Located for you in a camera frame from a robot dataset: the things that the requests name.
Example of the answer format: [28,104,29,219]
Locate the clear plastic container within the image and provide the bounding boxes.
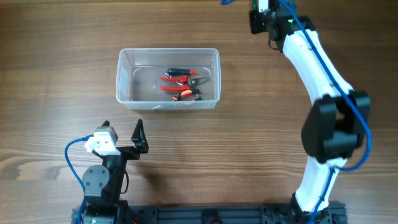
[116,48,221,110]

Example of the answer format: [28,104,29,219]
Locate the orange black needle-nose pliers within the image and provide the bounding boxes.
[173,89,202,101]

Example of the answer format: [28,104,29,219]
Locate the red handled cutters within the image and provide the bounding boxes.
[159,75,210,91]

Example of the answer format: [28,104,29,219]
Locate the black red screwdriver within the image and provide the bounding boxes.
[167,68,198,77]

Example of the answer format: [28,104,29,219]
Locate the green handled screwdriver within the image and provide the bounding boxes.
[252,0,258,10]

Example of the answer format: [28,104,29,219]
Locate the silver socket wrench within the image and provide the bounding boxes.
[164,72,173,78]

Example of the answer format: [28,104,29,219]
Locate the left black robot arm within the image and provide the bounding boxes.
[65,119,149,224]

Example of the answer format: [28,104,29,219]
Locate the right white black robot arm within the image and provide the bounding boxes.
[249,0,373,223]

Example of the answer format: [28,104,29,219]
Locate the right blue cable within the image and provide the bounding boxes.
[220,0,373,224]

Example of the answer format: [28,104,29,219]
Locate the blue cable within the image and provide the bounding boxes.
[220,0,373,224]
[64,135,93,224]

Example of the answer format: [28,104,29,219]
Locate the left blue cable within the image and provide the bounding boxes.
[64,135,93,224]

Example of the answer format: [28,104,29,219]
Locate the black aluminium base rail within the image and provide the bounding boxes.
[71,202,348,224]

